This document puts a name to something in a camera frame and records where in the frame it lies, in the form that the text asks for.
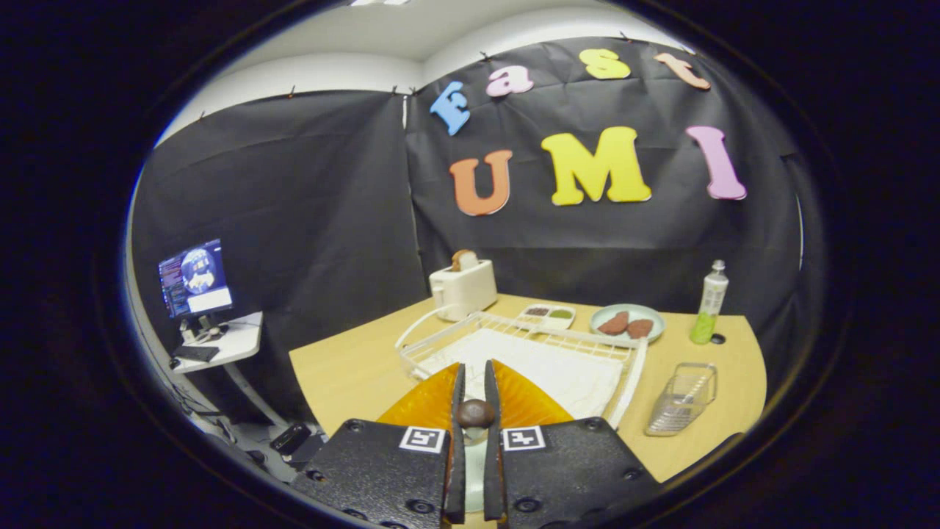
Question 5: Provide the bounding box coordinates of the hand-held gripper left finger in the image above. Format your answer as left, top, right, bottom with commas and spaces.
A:
292, 362, 468, 528

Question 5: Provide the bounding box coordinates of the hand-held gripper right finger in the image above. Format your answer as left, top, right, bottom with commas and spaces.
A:
482, 359, 662, 528

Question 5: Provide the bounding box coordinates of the wooden handled spoon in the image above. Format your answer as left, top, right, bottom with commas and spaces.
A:
457, 399, 496, 515

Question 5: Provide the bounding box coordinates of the white wire dish rack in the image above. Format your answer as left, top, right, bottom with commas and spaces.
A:
397, 310, 651, 431

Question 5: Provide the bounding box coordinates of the metal wire basket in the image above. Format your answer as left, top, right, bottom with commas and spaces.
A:
645, 361, 718, 437

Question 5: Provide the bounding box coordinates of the white sauce dish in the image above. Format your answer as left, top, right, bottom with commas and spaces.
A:
516, 303, 576, 330

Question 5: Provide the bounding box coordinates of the small plate with patties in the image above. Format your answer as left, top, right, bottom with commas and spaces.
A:
590, 303, 666, 345

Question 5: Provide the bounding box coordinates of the white drain tray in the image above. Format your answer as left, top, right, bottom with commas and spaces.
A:
415, 327, 625, 421

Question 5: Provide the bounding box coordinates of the black device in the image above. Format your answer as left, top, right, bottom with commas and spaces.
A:
270, 422, 314, 457

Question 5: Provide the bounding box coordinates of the white toaster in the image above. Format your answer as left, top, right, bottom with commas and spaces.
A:
429, 259, 499, 322

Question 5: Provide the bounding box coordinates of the white side table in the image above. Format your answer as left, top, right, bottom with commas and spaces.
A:
171, 312, 289, 428

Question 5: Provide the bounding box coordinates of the green drink bottle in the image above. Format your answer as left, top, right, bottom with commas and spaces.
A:
689, 259, 729, 345

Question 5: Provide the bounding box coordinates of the computer monitor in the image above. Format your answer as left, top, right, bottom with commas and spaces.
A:
158, 239, 234, 319

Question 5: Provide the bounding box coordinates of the white toaster cable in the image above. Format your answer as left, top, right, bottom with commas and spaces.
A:
395, 303, 449, 350

